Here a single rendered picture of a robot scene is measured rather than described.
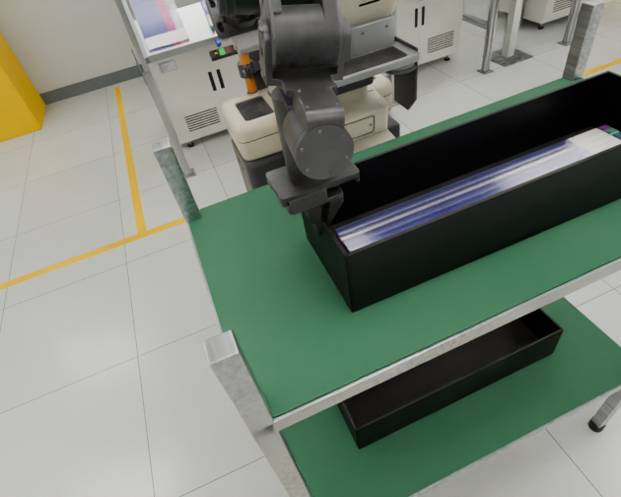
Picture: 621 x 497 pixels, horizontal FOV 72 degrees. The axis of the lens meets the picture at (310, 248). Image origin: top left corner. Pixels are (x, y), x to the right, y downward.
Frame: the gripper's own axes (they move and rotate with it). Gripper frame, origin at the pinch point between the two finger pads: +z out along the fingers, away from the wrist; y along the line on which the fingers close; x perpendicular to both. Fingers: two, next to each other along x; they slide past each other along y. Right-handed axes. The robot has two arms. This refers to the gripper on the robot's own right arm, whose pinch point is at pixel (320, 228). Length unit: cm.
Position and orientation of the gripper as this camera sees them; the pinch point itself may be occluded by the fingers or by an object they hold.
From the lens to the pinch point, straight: 58.6
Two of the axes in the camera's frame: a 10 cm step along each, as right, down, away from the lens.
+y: 9.2, -3.5, 1.8
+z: 1.5, 7.2, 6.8
